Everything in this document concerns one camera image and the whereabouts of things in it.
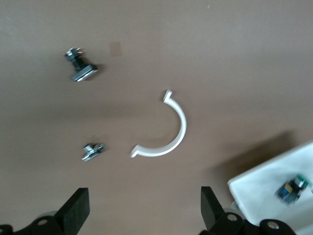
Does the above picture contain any white plastic drawer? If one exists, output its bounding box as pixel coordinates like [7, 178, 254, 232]
[227, 141, 313, 235]

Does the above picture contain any white semicircular bracket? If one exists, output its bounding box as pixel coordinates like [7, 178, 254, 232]
[130, 89, 188, 159]

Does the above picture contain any black silver push button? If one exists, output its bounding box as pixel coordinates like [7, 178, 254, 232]
[64, 47, 99, 83]

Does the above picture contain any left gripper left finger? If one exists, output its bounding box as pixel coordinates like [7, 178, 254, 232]
[0, 188, 90, 235]

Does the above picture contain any small metal switch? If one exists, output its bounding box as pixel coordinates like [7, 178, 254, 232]
[81, 142, 106, 163]

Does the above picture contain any green push button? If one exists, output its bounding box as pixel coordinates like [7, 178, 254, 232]
[274, 173, 311, 204]

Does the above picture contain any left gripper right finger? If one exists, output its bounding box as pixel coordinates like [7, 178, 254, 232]
[199, 186, 298, 235]

